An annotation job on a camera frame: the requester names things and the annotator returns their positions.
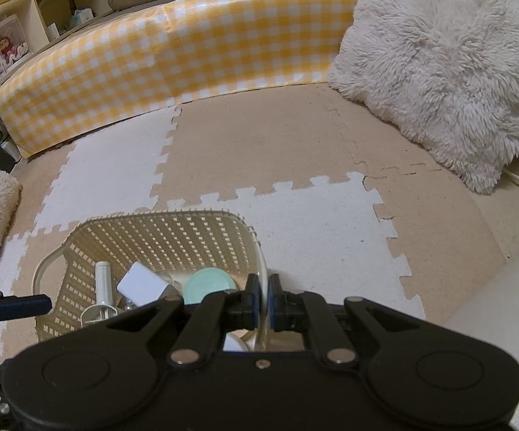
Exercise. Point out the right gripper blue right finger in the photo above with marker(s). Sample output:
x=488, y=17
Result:
x=308, y=314

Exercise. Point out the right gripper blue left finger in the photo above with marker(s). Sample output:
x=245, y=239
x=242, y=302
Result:
x=206, y=325

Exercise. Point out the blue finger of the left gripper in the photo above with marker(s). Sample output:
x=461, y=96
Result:
x=12, y=308

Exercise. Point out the mint green round tin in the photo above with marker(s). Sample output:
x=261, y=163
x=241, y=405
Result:
x=205, y=282

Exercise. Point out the white round tape measure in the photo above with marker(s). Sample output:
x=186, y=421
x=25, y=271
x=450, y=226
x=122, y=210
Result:
x=232, y=343

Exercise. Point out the cream plastic woven basket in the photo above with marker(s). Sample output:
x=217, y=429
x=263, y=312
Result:
x=173, y=243

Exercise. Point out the white power adapter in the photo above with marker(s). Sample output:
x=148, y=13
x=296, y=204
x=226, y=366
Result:
x=139, y=268

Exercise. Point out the clear box of screws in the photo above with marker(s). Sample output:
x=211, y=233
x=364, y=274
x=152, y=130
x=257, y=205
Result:
x=174, y=284

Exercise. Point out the doll in clear case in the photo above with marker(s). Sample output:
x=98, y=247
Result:
x=14, y=45

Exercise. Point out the yellow checkered bed cover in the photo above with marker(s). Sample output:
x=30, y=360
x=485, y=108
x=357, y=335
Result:
x=168, y=54

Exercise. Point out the right fluffy white cushion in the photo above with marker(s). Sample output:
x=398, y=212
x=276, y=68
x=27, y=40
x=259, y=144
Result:
x=444, y=72

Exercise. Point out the wooden wall shelf unit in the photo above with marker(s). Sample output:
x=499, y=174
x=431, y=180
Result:
x=30, y=18

